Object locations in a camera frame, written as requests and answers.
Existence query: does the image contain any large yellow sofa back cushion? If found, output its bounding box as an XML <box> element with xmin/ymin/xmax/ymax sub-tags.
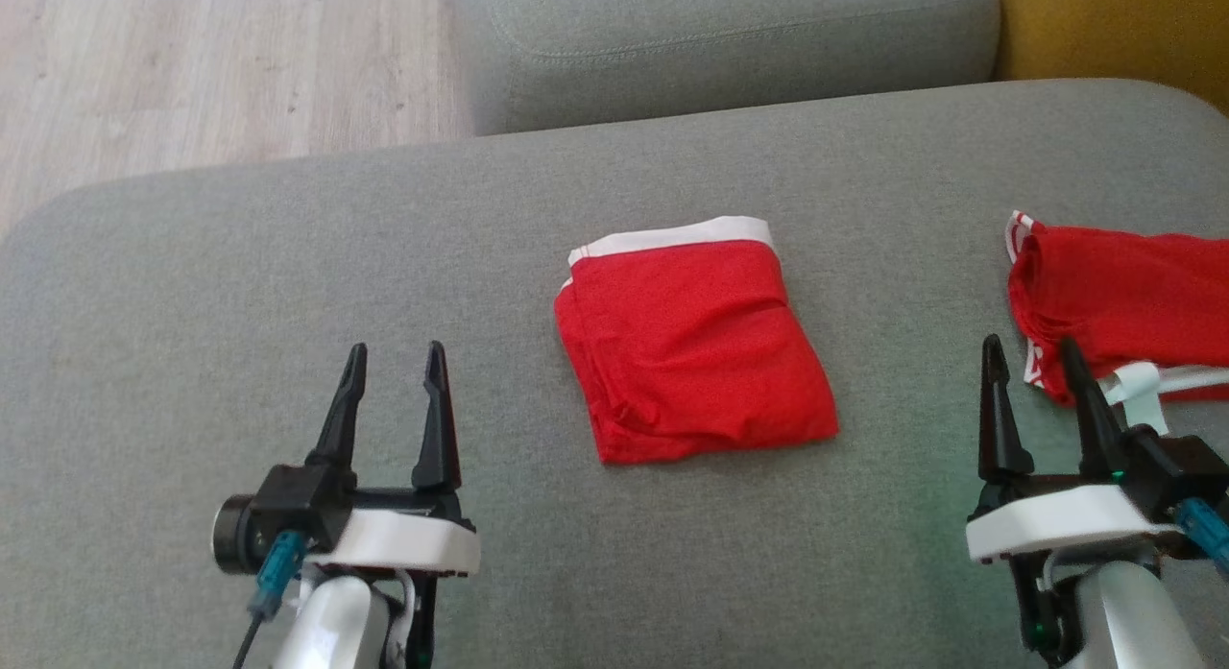
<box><xmin>994</xmin><ymin>0</ymin><xmax>1229</xmax><ymax>113</ymax></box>

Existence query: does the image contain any red jersey white trim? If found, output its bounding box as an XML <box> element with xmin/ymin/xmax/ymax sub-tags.
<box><xmin>1005</xmin><ymin>210</ymin><xmax>1229</xmax><ymax>435</ymax></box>

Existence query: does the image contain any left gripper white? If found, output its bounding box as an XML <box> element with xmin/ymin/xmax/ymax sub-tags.
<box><xmin>304</xmin><ymin>340</ymin><xmax>482</xmax><ymax>581</ymax></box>

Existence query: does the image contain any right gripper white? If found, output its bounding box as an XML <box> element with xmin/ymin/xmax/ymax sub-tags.
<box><xmin>964</xmin><ymin>333</ymin><xmax>1189</xmax><ymax>566</ymax></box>

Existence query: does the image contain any red shorts white stripe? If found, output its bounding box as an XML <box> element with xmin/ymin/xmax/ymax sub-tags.
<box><xmin>554</xmin><ymin>215</ymin><xmax>839</xmax><ymax>466</ymax></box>

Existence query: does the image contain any large grey sofa seat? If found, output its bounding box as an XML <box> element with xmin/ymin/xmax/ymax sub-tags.
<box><xmin>0</xmin><ymin>79</ymin><xmax>1229</xmax><ymax>669</ymax></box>

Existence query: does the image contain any grey sofa seat cushion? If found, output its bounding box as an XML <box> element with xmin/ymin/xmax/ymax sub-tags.
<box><xmin>451</xmin><ymin>0</ymin><xmax>1001</xmax><ymax>137</ymax></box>

